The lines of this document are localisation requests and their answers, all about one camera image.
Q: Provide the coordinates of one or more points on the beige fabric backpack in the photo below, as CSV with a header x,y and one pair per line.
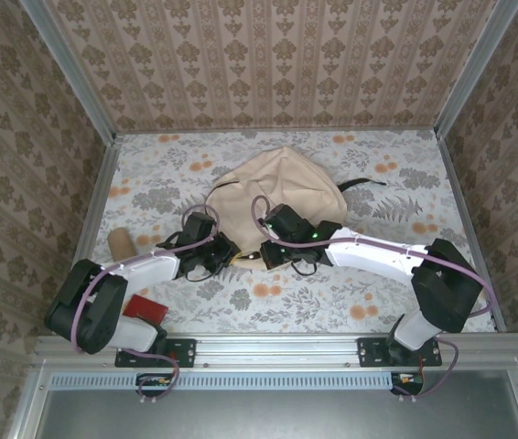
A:
x,y
286,183

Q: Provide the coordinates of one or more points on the brown cardboard tube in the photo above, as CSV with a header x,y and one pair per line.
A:
x,y
121,242

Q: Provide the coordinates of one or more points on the red case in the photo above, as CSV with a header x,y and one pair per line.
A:
x,y
147,308

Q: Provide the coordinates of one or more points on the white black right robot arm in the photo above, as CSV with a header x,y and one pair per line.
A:
x,y
369,251

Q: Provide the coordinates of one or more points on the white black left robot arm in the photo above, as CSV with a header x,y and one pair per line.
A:
x,y
149,270

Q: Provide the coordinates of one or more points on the floral tablecloth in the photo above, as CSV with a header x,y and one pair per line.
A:
x,y
240,320

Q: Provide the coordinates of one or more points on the grey metal sheet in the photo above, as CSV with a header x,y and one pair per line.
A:
x,y
277,416

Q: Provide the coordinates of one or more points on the thin aluminium rail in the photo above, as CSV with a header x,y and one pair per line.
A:
x,y
277,130

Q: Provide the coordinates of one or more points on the long aluminium frame rail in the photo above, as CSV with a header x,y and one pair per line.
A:
x,y
277,350

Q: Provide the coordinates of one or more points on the aluminium side rail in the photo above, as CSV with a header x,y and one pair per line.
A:
x,y
456,183
96,206

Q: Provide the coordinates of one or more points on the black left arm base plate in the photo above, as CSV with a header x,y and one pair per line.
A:
x,y
186,352

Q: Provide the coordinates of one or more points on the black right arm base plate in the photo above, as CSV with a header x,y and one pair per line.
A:
x,y
371,352

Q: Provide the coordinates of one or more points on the aluminium corner post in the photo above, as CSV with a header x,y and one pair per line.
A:
x,y
72,68
474,68

